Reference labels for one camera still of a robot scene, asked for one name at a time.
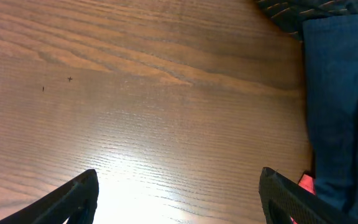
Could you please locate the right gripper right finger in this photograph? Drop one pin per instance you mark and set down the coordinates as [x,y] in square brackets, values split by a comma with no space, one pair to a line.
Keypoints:
[285,202]

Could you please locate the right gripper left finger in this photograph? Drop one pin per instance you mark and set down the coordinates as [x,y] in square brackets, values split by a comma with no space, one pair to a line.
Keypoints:
[75,202]

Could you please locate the red garment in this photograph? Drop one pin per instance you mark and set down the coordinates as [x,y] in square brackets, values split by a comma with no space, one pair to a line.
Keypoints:
[307,182]

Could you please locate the navy blue garment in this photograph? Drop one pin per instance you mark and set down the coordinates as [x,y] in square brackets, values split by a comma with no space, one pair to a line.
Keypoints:
[331,64]

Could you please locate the black patterned shorts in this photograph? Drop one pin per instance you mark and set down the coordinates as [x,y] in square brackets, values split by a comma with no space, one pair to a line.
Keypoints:
[289,15]

